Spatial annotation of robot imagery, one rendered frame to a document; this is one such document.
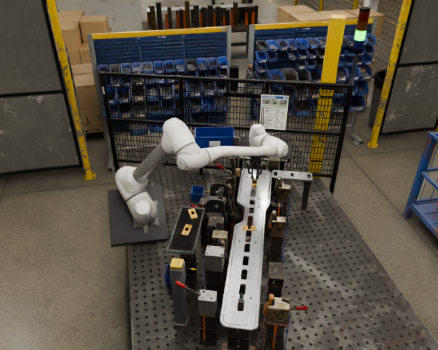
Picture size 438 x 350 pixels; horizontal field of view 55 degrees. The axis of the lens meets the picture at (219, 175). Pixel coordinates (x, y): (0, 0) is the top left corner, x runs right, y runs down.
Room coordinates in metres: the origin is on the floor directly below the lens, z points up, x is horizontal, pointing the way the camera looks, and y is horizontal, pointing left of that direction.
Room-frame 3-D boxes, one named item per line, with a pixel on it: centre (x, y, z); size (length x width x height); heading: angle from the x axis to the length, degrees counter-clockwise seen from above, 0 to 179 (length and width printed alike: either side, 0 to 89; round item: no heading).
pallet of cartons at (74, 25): (6.74, 2.14, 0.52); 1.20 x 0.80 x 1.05; 9
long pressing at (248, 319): (1.93, -0.19, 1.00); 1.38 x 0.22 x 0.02; 172
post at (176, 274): (1.51, 0.21, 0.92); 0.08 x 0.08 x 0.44; 82
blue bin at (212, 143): (2.89, 0.03, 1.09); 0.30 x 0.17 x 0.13; 92
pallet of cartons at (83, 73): (5.35, 1.96, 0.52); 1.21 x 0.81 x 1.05; 16
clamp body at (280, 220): (1.99, -0.37, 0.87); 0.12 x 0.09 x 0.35; 82
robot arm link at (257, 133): (2.40, -0.26, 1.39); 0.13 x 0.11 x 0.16; 45
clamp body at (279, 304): (1.34, -0.29, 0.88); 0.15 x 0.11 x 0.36; 82
